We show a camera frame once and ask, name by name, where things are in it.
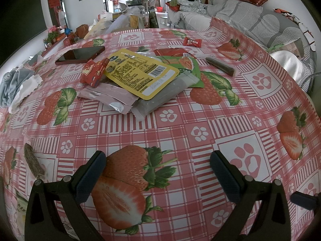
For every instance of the flat red snack packet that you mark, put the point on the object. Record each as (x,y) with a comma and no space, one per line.
(173,52)

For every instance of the red snack packet yellow trim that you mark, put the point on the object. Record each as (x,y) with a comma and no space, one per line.
(93,71)

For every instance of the dark green bag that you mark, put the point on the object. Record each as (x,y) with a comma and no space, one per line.
(152,17)

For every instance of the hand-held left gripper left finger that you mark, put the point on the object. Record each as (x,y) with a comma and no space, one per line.
(90,178)

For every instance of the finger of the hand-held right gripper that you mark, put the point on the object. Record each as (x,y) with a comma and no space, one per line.
(303,200)

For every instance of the dark television screen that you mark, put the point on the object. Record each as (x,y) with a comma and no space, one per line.
(20,17)

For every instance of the clear plastic wrapper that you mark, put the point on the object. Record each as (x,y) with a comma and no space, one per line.
(37,59)

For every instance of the small red candy packet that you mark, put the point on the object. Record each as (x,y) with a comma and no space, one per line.
(192,41)

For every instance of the green strawberry snack packet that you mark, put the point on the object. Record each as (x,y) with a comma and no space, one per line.
(190,66)

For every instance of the white plastic bag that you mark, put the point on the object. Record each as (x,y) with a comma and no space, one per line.
(120,21)

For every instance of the potted pink flowers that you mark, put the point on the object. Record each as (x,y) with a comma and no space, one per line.
(52,34)

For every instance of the sofa with grey striped blanket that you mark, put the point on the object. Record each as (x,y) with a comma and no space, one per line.
(238,17)

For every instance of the dark red smartphone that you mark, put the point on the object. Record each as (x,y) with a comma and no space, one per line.
(80,54)

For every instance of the white cushion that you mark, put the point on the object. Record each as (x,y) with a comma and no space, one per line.
(293,67)

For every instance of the grey blue cloth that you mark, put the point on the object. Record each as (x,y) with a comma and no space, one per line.
(12,85)

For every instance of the white red patterned cloth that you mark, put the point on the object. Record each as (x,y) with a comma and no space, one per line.
(304,27)

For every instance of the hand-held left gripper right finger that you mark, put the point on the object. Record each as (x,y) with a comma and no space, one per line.
(225,178)

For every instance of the strawberry printed tablecloth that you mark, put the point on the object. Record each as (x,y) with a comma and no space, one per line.
(175,135)

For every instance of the brown paper bag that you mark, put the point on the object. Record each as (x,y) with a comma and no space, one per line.
(82,30)

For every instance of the grey translucent snack packet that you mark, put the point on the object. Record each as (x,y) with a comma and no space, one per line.
(160,99)

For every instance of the pale pink snack packet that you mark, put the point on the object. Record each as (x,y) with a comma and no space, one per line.
(107,95)

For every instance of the brown snack bar clear wrapper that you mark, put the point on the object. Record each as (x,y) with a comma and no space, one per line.
(33,163)

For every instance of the long dark brown snack bar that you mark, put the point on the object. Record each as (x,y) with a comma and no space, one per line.
(222,66)

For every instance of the blue toy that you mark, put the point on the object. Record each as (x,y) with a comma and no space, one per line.
(67,31)

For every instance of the large yellow snack packet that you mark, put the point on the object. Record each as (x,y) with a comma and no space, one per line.
(135,72)

